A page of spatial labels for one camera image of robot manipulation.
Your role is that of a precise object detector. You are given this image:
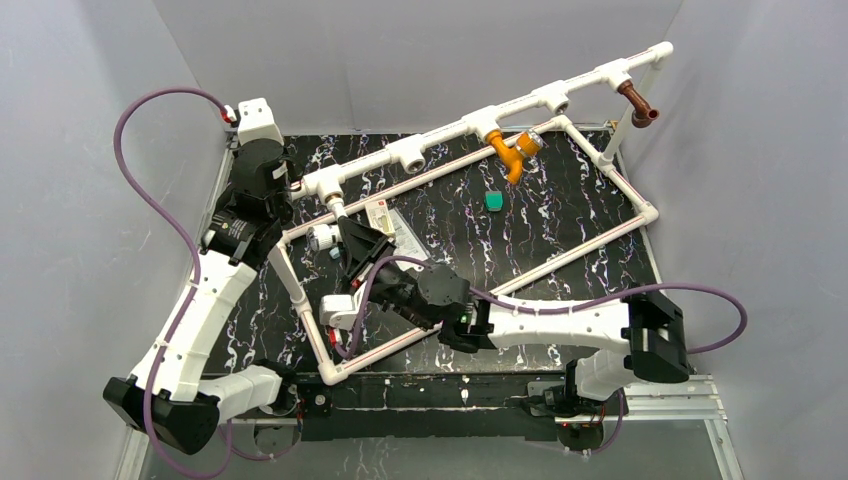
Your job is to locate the white PVC pipe frame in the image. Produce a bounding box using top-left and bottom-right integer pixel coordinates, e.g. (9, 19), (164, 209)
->
(264, 40), (674, 388)

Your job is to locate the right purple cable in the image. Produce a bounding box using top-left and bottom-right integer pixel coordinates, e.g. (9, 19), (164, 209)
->
(327, 254), (749, 458)

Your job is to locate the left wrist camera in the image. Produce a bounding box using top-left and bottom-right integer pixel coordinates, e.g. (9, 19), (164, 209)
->
(237, 97), (284, 145)

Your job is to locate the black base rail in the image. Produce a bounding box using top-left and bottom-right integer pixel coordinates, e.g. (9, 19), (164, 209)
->
(185, 370), (723, 445)

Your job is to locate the clear plastic package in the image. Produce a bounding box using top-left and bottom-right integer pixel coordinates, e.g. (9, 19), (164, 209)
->
(389, 209), (429, 260)

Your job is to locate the white faucet chrome knob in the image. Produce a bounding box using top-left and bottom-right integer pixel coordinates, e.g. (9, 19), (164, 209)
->
(306, 194), (347, 252)

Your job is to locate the green tape roll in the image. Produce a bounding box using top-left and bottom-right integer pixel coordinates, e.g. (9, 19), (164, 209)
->
(484, 191), (504, 212)

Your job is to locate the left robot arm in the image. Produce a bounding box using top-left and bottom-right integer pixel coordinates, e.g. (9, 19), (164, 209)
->
(103, 139), (300, 455)

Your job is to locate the orange faucet chrome knob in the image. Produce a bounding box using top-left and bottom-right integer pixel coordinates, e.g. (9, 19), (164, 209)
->
(484, 130), (545, 185)

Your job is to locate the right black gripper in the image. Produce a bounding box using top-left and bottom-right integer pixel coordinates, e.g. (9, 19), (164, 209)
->
(334, 217), (435, 333)

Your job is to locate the brown faucet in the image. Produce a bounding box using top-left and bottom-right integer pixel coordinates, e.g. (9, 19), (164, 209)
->
(617, 80), (660, 129)

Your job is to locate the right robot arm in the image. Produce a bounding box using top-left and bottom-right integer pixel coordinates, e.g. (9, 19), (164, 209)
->
(319, 217), (690, 414)

